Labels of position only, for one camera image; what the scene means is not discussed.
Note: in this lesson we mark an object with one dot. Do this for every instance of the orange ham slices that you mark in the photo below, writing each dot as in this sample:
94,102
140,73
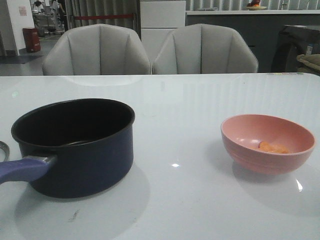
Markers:
272,148

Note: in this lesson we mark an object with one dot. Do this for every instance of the pink bowl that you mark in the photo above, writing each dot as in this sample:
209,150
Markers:
241,135

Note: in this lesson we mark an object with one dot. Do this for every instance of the glass lid with blue knob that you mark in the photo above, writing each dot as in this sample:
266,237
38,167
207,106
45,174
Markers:
5,148

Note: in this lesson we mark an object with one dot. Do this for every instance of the right grey upholstered chair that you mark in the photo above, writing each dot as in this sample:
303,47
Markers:
204,49

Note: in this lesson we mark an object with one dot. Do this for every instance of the grey upholstered chair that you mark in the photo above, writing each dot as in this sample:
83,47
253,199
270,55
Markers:
98,49
204,49

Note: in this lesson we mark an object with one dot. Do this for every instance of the dark blue saucepan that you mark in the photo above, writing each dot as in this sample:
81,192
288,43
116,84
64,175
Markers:
74,148

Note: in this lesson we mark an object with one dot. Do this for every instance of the left grey upholstered chair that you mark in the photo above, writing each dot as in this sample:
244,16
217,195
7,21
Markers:
98,49

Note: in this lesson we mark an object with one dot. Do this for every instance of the white refrigerator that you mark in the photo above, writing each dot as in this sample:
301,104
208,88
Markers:
157,19

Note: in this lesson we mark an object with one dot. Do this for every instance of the red barrier belt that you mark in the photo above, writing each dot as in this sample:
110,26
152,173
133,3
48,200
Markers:
104,17

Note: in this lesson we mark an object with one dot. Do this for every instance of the dark kitchen counter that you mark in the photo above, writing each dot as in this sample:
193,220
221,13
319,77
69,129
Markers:
258,28

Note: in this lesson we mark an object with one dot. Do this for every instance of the fruit plate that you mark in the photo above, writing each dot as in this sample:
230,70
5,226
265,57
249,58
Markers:
254,5

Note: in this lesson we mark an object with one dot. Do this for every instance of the red bin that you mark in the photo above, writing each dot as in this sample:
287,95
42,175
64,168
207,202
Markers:
31,39

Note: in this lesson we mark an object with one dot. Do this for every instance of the black appliance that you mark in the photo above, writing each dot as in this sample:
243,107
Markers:
295,40

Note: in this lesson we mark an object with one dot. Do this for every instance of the beige cushion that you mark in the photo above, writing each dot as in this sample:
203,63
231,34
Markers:
309,64

